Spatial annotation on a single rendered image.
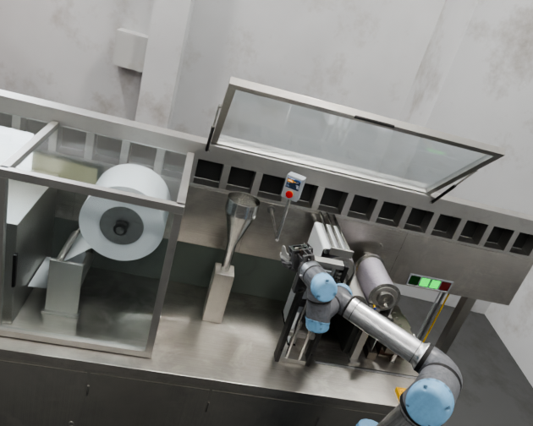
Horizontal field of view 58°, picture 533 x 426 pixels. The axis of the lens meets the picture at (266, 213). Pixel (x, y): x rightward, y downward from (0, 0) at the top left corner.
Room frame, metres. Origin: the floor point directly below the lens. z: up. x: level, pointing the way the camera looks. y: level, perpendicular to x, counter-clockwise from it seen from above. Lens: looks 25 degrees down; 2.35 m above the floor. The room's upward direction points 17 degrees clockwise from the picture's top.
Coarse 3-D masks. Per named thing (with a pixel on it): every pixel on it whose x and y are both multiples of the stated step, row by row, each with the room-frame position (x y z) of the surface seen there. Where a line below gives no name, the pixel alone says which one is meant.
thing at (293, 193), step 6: (288, 174) 1.82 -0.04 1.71; (294, 174) 1.83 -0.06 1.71; (288, 180) 1.81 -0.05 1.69; (294, 180) 1.81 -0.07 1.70; (300, 180) 1.80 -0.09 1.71; (288, 186) 1.81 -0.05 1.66; (294, 186) 1.80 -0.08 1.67; (300, 186) 1.80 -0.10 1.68; (282, 192) 1.82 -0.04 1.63; (288, 192) 1.79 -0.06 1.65; (294, 192) 1.80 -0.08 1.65; (300, 192) 1.82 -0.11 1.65; (288, 198) 1.81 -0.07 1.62; (294, 198) 1.80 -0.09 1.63
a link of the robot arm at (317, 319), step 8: (312, 304) 1.23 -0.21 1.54; (320, 304) 1.23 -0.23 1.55; (328, 304) 1.24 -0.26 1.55; (336, 304) 1.29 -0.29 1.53; (312, 312) 1.23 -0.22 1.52; (320, 312) 1.22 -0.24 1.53; (328, 312) 1.24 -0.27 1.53; (336, 312) 1.29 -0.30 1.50; (312, 320) 1.22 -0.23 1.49; (320, 320) 1.22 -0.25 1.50; (328, 320) 1.24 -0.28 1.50; (312, 328) 1.22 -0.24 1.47; (320, 328) 1.22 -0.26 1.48; (328, 328) 1.24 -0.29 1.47
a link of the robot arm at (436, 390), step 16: (432, 368) 1.13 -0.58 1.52; (448, 368) 1.14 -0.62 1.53; (416, 384) 1.06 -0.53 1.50; (432, 384) 1.05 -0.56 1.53; (448, 384) 1.07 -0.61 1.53; (400, 400) 1.08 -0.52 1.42; (416, 400) 1.03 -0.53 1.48; (432, 400) 1.02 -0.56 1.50; (448, 400) 1.02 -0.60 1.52; (400, 416) 1.06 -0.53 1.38; (416, 416) 1.02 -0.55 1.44; (432, 416) 1.01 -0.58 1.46; (448, 416) 1.00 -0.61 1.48
